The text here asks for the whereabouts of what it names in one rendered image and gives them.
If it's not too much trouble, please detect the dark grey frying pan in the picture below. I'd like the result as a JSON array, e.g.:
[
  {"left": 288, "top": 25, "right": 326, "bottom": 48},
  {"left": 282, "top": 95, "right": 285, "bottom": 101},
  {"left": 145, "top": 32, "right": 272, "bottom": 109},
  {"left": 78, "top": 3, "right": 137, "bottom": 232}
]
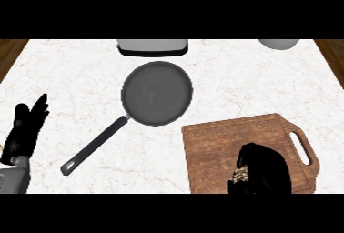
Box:
[{"left": 59, "top": 60, "right": 195, "bottom": 177}]

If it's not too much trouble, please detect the pale grey round object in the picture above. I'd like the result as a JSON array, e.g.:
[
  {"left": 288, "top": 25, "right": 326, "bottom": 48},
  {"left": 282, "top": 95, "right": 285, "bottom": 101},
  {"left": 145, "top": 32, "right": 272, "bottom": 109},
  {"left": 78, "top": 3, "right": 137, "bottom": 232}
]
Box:
[{"left": 257, "top": 39, "right": 301, "bottom": 51}]

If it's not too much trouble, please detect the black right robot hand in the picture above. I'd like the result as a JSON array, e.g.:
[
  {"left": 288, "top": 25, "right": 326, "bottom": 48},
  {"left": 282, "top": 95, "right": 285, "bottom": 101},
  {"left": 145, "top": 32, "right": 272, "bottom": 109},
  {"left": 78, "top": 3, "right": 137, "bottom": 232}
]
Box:
[{"left": 226, "top": 142, "right": 292, "bottom": 195}]

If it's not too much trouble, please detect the brown wooden cutting board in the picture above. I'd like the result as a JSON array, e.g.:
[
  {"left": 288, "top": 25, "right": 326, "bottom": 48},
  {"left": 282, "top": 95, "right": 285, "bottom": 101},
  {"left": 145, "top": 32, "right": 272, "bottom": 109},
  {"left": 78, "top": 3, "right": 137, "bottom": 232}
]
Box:
[{"left": 180, "top": 113, "right": 322, "bottom": 195}]

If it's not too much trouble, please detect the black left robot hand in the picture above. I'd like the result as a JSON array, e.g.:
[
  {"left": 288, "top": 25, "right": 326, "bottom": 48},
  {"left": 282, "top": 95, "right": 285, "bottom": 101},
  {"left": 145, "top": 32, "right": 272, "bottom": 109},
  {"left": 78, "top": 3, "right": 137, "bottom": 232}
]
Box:
[{"left": 0, "top": 93, "right": 52, "bottom": 167}]

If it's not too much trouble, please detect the grey and black appliance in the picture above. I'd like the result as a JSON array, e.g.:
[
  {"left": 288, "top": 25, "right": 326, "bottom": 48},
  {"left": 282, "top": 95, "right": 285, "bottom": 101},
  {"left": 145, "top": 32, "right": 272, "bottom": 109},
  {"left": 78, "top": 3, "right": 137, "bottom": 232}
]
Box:
[{"left": 115, "top": 39, "right": 189, "bottom": 58}]

